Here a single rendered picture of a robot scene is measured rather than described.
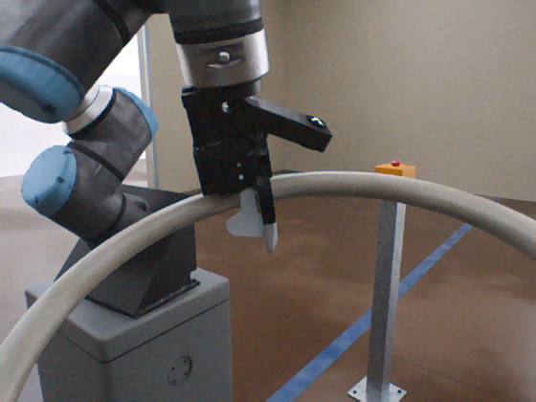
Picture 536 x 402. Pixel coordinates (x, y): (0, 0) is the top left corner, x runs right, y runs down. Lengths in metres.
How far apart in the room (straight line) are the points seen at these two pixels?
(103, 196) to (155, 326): 0.33
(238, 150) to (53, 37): 0.20
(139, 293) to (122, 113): 0.42
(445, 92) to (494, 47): 0.82
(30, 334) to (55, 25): 0.27
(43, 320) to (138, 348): 0.64
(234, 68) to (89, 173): 0.63
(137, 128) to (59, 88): 0.60
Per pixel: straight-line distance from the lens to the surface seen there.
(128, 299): 1.03
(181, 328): 1.10
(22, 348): 0.39
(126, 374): 1.05
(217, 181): 0.47
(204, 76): 0.41
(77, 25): 0.45
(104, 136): 1.00
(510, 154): 6.57
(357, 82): 7.25
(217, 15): 0.40
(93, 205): 0.99
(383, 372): 2.03
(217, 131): 0.46
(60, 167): 0.96
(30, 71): 0.43
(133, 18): 0.48
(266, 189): 0.45
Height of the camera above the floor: 1.34
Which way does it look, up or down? 15 degrees down
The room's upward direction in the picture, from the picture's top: straight up
